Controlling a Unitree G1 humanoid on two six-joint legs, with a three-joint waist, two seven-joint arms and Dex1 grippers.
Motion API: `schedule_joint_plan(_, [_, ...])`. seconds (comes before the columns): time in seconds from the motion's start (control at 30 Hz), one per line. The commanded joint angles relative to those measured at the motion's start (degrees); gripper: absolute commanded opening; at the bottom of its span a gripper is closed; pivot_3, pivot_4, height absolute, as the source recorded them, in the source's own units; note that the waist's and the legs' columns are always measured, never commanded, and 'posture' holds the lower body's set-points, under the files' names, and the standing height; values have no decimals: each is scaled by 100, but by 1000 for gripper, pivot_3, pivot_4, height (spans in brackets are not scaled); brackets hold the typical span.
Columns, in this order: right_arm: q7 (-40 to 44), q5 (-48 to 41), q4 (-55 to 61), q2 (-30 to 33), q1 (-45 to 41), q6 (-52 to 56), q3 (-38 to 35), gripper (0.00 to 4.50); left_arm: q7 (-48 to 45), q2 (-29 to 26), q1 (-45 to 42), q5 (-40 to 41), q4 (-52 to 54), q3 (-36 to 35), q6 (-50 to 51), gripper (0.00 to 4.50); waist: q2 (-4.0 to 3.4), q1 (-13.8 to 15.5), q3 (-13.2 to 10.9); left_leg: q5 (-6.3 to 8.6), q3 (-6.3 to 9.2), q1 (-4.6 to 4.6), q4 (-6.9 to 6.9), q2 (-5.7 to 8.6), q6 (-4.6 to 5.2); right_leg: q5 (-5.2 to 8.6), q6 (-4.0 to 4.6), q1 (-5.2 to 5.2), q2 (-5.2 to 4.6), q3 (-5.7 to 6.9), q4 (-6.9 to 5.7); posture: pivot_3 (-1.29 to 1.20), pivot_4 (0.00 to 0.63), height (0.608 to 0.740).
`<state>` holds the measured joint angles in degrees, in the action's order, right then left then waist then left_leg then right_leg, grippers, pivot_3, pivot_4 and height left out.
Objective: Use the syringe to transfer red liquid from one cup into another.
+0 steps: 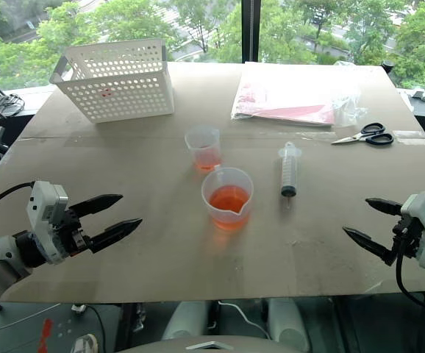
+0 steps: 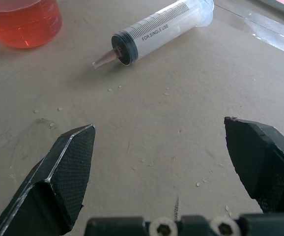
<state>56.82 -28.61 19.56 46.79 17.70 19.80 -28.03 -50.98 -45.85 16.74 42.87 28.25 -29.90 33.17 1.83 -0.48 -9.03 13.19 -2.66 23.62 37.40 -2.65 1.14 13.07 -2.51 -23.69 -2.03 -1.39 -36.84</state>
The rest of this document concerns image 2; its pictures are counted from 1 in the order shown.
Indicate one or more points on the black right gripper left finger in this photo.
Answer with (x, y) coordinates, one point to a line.
(68, 172)

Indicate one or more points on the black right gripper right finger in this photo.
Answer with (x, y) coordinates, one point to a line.
(257, 159)

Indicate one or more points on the beaker of orange liquid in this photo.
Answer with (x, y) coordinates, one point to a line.
(21, 22)

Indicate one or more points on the large clear plastic syringe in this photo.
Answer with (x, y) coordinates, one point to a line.
(156, 34)

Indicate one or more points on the clear adhesive tape strip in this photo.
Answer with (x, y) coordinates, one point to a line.
(262, 23)

